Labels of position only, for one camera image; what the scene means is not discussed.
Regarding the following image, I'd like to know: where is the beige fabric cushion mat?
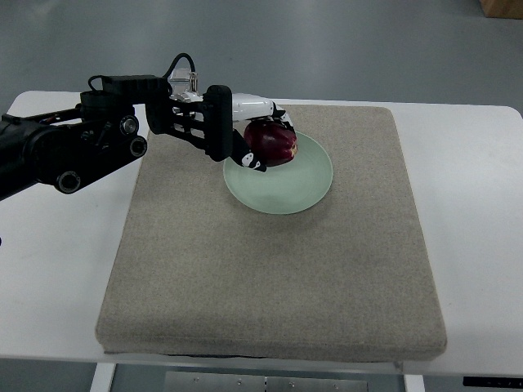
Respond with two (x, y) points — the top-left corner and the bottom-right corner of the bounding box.
(96, 105), (447, 362)

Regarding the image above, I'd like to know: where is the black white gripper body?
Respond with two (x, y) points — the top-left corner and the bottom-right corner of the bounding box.
(145, 71), (233, 160)

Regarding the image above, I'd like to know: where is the white upper gripper finger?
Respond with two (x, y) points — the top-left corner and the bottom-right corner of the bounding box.
(232, 93), (294, 131)

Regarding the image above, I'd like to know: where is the black label strip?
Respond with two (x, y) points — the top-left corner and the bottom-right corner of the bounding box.
(463, 376), (523, 389)

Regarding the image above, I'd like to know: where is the light green round plate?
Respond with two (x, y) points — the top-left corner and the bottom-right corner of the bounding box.
(223, 132), (333, 215)

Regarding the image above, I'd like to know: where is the white table frame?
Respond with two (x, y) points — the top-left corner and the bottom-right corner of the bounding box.
(90, 356), (427, 391)

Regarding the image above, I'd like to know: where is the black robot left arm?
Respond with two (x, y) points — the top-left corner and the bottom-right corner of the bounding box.
(1, 69), (296, 199)

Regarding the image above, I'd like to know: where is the brown cardboard box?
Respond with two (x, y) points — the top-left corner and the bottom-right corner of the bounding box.
(480, 0), (523, 20)

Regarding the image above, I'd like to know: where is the grey metal base plate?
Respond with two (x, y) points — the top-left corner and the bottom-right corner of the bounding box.
(163, 371), (369, 392)

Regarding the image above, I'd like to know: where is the black lower gripper finger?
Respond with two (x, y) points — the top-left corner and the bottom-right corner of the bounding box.
(231, 129), (266, 172)

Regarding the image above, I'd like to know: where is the dark red apple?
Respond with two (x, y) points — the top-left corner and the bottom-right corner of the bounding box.
(244, 121), (297, 167)

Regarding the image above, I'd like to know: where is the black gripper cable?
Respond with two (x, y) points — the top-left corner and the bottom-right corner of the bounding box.
(162, 52), (196, 79)

